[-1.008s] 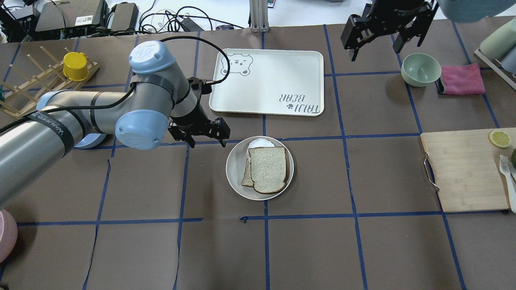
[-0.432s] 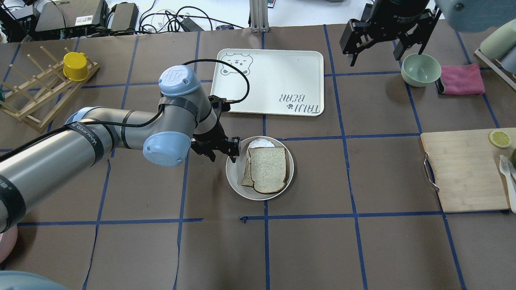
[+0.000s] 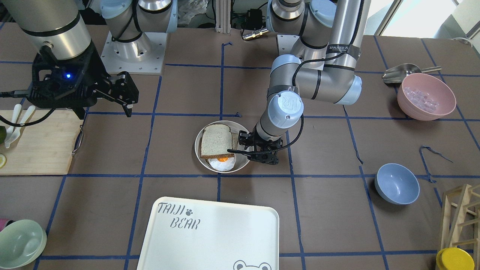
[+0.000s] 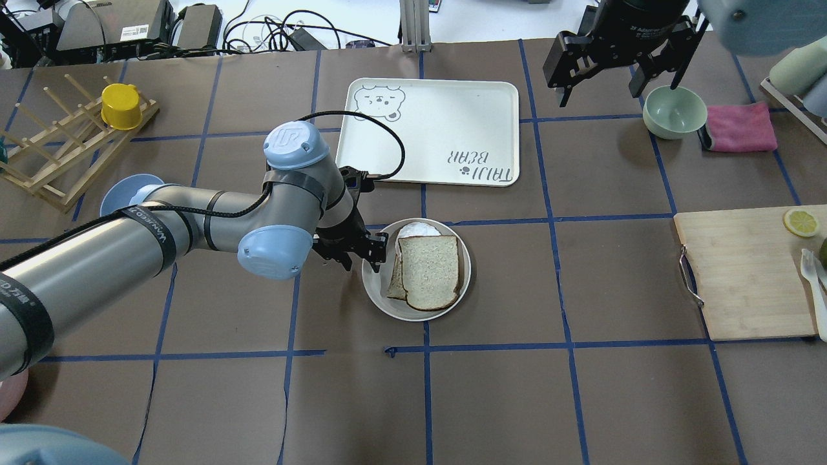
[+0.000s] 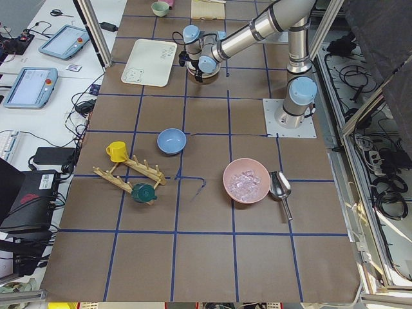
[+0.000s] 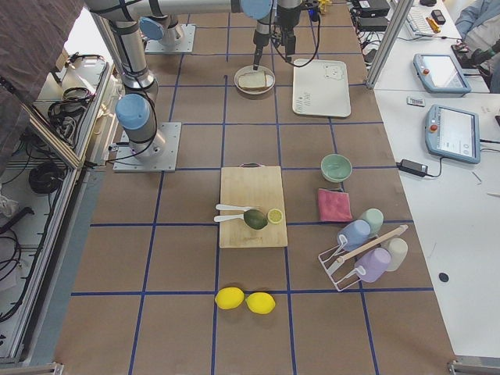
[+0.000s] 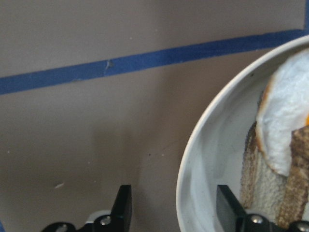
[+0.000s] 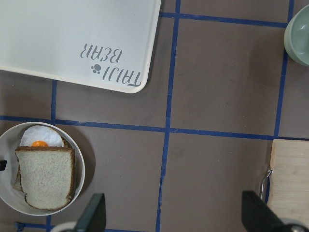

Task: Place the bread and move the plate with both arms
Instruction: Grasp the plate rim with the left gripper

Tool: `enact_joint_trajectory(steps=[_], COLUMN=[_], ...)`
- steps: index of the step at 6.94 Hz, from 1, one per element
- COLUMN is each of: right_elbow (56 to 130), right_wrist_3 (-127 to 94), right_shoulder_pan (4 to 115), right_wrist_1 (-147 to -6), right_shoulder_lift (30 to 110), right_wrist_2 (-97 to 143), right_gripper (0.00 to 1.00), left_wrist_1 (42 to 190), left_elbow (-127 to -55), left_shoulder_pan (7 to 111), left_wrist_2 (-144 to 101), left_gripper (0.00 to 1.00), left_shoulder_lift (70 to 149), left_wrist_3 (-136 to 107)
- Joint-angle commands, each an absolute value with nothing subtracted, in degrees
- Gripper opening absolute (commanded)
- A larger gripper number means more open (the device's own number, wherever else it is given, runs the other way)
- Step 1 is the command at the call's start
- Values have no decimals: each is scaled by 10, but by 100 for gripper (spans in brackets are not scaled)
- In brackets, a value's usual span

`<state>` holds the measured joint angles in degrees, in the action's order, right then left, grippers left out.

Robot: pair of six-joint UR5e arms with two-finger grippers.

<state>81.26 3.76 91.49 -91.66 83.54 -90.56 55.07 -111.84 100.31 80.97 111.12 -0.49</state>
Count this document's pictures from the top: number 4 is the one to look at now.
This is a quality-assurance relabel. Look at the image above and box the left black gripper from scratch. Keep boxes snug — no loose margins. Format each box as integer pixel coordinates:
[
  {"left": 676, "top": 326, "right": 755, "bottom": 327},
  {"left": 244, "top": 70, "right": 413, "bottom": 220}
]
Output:
[{"left": 313, "top": 167, "right": 389, "bottom": 272}]

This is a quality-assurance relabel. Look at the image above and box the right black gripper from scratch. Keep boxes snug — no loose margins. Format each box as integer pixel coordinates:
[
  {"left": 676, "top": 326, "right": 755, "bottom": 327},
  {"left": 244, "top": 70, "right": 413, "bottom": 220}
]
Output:
[{"left": 543, "top": 1, "right": 709, "bottom": 108}]

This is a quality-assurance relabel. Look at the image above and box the cream round plate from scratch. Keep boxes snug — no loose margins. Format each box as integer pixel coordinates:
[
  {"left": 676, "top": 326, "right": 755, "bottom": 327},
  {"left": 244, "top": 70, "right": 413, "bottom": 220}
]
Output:
[{"left": 361, "top": 218, "right": 473, "bottom": 322}]

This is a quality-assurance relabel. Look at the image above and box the bread slice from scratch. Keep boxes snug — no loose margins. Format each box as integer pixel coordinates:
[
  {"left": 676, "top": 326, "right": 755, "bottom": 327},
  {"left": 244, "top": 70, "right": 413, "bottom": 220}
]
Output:
[
  {"left": 399, "top": 235, "right": 461, "bottom": 312},
  {"left": 385, "top": 254, "right": 407, "bottom": 301}
]

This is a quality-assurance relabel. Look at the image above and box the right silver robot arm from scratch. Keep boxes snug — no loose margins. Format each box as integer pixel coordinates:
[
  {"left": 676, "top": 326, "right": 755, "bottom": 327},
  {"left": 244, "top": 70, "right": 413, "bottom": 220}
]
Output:
[{"left": 543, "top": 1, "right": 826, "bottom": 107}]

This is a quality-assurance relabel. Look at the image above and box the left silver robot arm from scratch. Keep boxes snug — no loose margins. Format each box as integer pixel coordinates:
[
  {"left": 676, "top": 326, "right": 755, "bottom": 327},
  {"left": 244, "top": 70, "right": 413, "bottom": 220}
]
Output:
[{"left": 1, "top": 120, "right": 389, "bottom": 379}]

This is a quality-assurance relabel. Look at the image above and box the bread slice on plate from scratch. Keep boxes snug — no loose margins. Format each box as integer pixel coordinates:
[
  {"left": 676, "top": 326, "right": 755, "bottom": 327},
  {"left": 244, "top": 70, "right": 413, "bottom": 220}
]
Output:
[{"left": 385, "top": 254, "right": 407, "bottom": 301}]

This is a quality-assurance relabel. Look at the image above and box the toy fried egg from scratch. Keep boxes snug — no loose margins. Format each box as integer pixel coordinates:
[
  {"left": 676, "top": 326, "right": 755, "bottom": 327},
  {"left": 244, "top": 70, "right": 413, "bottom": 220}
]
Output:
[{"left": 397, "top": 222, "right": 442, "bottom": 240}]

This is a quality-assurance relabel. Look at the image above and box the mint green bowl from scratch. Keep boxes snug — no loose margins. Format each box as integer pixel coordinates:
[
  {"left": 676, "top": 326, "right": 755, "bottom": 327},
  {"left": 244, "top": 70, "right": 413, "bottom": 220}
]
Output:
[{"left": 643, "top": 86, "right": 708, "bottom": 140}]

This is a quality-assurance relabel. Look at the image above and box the pink cloth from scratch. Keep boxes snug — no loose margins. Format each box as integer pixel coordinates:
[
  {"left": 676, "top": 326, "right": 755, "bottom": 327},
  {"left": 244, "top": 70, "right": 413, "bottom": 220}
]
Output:
[{"left": 696, "top": 102, "right": 778, "bottom": 153}]

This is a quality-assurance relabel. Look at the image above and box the cream bear tray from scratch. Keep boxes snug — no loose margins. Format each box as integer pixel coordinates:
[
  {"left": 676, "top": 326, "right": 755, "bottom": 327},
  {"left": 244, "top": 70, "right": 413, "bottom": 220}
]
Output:
[{"left": 336, "top": 77, "right": 520, "bottom": 187}]

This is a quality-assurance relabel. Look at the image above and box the green cup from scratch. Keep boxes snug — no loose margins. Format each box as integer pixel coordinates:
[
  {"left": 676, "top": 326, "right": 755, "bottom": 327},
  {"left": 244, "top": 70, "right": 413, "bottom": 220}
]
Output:
[{"left": 768, "top": 36, "right": 826, "bottom": 95}]

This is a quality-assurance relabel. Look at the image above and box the blue cup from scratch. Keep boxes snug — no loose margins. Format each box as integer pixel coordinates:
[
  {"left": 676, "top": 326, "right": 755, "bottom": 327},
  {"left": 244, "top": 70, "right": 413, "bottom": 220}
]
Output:
[{"left": 802, "top": 76, "right": 827, "bottom": 119}]

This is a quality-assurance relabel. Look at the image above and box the wooden cutting board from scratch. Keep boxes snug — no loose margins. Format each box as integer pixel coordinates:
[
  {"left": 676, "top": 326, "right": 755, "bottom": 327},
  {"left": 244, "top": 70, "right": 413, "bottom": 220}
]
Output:
[{"left": 674, "top": 204, "right": 825, "bottom": 341}]

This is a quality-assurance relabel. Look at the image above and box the lemon half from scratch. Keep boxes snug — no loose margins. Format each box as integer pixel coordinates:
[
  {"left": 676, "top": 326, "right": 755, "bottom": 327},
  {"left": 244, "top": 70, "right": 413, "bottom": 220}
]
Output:
[{"left": 782, "top": 208, "right": 821, "bottom": 238}]

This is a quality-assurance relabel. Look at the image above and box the blue bowl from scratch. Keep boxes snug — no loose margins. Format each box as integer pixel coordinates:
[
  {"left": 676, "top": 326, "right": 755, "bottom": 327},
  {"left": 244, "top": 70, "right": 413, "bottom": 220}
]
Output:
[{"left": 99, "top": 174, "right": 165, "bottom": 217}]

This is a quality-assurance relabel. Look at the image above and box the green avocado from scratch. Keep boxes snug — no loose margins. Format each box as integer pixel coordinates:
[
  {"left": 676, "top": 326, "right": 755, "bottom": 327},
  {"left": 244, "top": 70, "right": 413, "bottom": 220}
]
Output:
[{"left": 817, "top": 238, "right": 827, "bottom": 269}]

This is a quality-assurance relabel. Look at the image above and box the yellow cup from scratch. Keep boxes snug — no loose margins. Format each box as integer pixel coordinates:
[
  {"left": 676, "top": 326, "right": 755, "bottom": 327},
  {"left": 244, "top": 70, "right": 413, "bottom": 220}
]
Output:
[{"left": 100, "top": 83, "right": 142, "bottom": 130}]

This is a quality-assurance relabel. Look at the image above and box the wooden peg rack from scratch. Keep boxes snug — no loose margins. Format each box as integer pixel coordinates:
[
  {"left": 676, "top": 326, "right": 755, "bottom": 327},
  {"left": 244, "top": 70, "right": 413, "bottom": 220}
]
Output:
[{"left": 2, "top": 74, "right": 160, "bottom": 214}]

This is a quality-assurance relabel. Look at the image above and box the black electronics box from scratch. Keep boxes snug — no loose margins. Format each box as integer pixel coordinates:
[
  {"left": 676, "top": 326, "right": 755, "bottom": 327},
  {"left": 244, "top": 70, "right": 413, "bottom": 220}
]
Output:
[{"left": 57, "top": 1, "right": 175, "bottom": 51}]

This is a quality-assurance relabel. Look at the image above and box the pink bowl with ice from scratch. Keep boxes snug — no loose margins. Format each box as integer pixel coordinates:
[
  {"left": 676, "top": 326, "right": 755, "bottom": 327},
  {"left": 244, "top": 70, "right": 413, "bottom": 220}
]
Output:
[{"left": 0, "top": 369, "right": 29, "bottom": 422}]

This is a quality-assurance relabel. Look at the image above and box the white wire cup rack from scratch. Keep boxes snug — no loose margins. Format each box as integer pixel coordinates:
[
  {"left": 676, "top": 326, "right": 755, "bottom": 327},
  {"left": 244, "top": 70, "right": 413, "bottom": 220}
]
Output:
[{"left": 760, "top": 77, "right": 826, "bottom": 145}]

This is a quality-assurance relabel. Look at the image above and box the aluminium frame post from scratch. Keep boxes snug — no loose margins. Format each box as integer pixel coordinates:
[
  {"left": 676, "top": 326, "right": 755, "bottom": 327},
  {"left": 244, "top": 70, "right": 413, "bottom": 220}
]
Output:
[{"left": 399, "top": 0, "right": 432, "bottom": 53}]

